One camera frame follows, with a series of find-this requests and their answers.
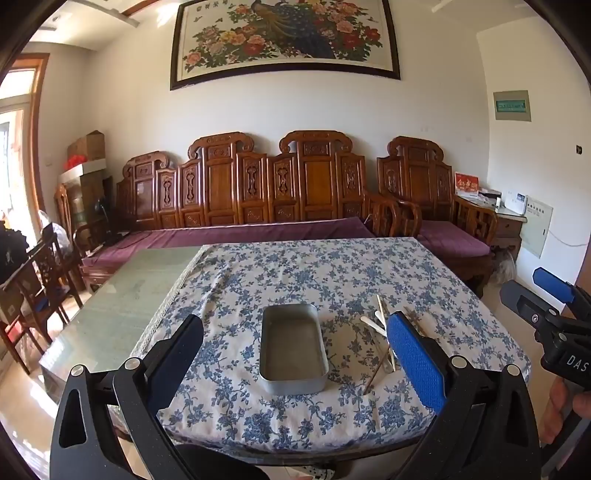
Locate carved wooden armchair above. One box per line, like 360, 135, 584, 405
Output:
376, 136, 499, 296

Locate grey furry bundle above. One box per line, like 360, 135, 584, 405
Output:
490, 251, 516, 283

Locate wooden side table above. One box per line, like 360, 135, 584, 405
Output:
495, 209, 528, 260

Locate framed peacock flower painting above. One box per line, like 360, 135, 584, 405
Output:
170, 0, 402, 91

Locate wooden dining chair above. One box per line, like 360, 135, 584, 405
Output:
0, 233, 85, 376

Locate glass-topped table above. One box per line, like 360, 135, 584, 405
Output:
39, 244, 206, 407

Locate blue floral tablecloth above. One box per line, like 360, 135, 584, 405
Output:
129, 237, 532, 455

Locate green-framed wall box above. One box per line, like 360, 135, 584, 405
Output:
493, 90, 532, 122

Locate rectangular metal tray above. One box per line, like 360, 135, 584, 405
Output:
259, 304, 330, 396

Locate person's right hand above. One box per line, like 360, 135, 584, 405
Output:
540, 381, 591, 444

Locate cardboard boxes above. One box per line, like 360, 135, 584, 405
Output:
58, 160, 114, 245

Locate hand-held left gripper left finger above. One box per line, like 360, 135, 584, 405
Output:
50, 315, 205, 480

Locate carved wooden sofa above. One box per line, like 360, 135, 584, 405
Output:
115, 131, 377, 241

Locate wooden door frame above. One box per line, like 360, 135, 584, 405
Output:
0, 53, 51, 217

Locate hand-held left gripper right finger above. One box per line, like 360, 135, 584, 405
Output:
387, 312, 542, 480

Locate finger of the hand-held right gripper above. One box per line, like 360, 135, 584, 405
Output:
501, 281, 559, 342
533, 268, 578, 303

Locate pale wooden chopstick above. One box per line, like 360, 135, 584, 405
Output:
376, 295, 394, 373
379, 295, 399, 374

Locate long purple sofa cushion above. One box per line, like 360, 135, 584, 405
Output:
81, 216, 376, 278

